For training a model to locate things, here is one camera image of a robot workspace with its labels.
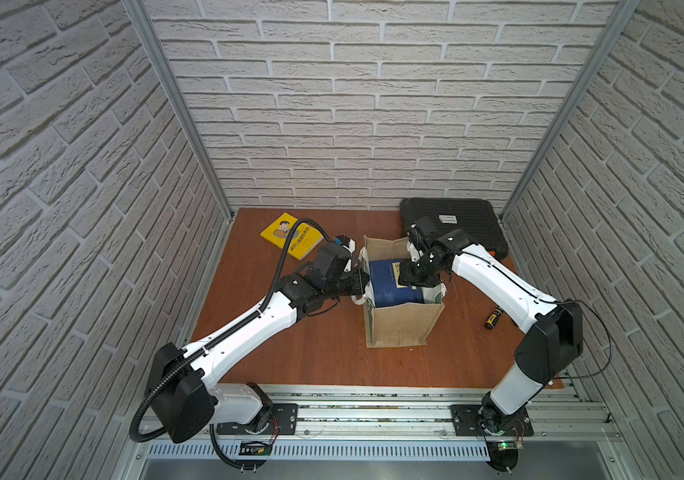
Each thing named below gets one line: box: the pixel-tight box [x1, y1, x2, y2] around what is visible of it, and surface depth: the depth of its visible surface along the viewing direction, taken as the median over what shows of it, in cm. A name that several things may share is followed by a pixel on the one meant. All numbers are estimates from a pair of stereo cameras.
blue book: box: [369, 258, 425, 308], surface depth 85 cm
